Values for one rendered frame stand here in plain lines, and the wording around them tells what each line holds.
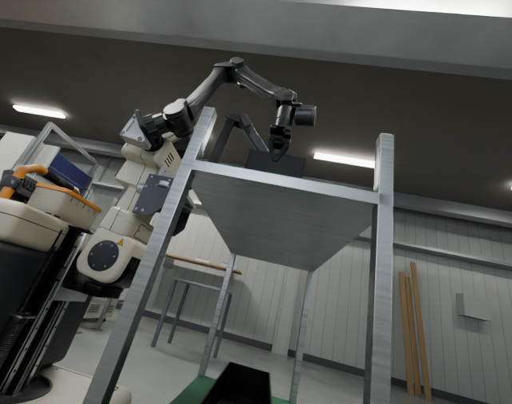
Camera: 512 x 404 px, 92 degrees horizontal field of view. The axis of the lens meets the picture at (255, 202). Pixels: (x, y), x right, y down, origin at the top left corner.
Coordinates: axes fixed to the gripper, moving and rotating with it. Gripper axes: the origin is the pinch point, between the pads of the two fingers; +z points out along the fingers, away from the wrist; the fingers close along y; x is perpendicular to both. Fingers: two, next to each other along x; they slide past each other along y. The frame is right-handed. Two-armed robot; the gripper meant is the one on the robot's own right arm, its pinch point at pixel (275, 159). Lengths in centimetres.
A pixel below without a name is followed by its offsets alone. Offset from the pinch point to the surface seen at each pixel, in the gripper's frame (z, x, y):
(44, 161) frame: -45, 239, 138
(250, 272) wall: -28, 43, 491
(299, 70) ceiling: -244, 10, 157
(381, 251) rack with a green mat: 27.3, -24.4, -17.7
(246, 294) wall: 17, 41, 491
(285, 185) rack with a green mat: 17.6, -5.0, -17.8
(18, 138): -60, 269, 127
